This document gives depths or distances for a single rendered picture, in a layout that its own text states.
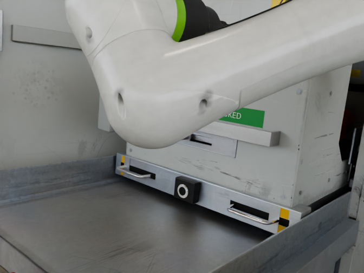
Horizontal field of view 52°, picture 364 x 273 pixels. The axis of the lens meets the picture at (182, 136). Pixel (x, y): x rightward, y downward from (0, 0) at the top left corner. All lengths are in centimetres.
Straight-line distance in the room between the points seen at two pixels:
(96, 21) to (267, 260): 45
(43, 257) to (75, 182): 37
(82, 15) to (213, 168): 51
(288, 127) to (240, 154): 13
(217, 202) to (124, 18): 53
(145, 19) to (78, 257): 41
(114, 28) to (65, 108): 74
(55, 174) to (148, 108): 62
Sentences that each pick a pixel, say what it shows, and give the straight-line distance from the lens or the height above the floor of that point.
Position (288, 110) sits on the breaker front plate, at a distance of 75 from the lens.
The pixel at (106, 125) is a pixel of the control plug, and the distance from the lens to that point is 92.
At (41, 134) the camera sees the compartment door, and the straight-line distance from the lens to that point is 112.
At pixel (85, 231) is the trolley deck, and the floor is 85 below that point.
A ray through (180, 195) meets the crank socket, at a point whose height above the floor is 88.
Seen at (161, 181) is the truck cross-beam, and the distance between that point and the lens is 94.
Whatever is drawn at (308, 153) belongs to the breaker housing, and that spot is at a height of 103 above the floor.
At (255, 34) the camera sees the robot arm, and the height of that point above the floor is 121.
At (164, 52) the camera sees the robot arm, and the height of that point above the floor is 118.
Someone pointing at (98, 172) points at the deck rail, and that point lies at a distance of 104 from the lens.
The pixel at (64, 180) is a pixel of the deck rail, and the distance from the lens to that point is 99.
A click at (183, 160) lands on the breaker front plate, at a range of 90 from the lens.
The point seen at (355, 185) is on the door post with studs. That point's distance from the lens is 102.
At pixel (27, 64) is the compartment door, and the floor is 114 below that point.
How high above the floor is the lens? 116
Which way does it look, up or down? 10 degrees down
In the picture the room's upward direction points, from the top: 6 degrees clockwise
